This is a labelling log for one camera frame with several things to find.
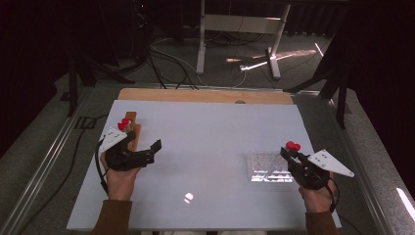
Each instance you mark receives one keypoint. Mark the person's right hand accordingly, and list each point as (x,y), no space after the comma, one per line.
(318,200)

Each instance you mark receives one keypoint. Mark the white table board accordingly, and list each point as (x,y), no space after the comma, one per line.
(202,137)

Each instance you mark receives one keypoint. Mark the person's left hand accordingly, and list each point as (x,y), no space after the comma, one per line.
(120,184)

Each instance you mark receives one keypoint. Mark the black metal stand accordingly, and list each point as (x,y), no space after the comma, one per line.
(341,104)
(72,94)

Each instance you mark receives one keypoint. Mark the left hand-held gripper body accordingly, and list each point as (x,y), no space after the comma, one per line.
(125,160)

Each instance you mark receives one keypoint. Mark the white metal stand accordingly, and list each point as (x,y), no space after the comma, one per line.
(241,23)

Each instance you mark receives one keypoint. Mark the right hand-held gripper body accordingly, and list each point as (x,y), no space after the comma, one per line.
(308,174)

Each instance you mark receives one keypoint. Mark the aluminium frame rail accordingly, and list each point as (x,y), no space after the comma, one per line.
(221,87)
(356,163)
(54,153)

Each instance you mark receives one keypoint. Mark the wooden test tube rack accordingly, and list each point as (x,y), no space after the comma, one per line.
(137,130)

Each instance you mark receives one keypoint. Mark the clear plastic tube rack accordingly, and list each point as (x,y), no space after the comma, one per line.
(264,166)

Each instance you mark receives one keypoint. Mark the black curtain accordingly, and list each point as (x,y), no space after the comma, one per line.
(310,19)

